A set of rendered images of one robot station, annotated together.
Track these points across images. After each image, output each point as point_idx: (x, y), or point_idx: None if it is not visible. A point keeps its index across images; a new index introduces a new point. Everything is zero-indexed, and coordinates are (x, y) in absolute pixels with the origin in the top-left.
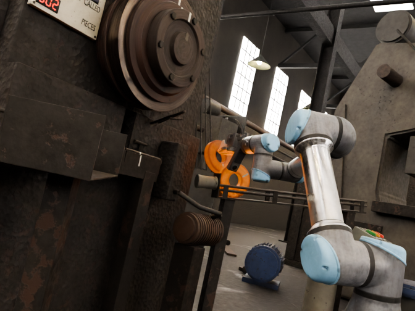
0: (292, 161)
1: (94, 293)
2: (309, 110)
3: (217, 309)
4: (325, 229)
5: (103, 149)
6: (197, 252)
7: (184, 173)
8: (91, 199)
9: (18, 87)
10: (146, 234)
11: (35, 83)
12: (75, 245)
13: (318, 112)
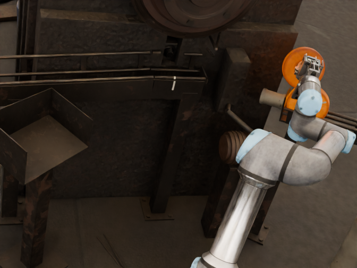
0: (323, 135)
1: (151, 169)
2: (259, 138)
3: (342, 188)
4: (203, 263)
5: (79, 124)
6: (236, 172)
7: (270, 71)
8: (136, 105)
9: (46, 35)
10: (211, 127)
11: (60, 29)
12: (125, 137)
13: (269, 144)
